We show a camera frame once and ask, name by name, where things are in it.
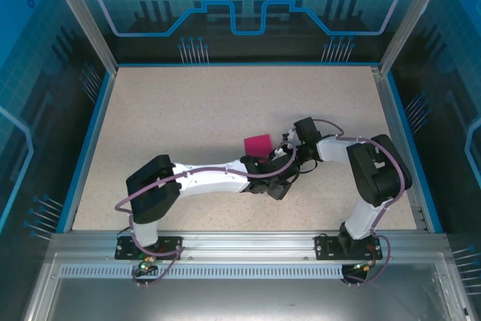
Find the blue table border strip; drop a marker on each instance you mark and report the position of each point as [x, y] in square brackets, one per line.
[89, 148]
[411, 148]

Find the thin blue border strip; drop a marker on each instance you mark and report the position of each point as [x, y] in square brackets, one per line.
[244, 64]

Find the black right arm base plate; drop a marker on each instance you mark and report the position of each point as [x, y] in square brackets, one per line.
[323, 249]

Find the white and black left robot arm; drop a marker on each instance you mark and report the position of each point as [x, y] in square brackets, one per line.
[210, 185]

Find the pink paper sheet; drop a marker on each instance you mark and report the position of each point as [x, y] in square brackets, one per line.
[257, 146]

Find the long aluminium frame rail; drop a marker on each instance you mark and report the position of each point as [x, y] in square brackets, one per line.
[244, 242]

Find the short aluminium side rail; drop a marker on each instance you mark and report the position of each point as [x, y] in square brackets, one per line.
[391, 110]

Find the grey metal tray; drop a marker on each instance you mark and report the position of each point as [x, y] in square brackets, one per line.
[225, 298]

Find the aluminium frame post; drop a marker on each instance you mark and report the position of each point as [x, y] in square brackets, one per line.
[409, 16]
[87, 16]

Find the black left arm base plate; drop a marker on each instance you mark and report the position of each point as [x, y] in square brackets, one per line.
[121, 251]

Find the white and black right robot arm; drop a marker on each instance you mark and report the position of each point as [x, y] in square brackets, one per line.
[362, 219]

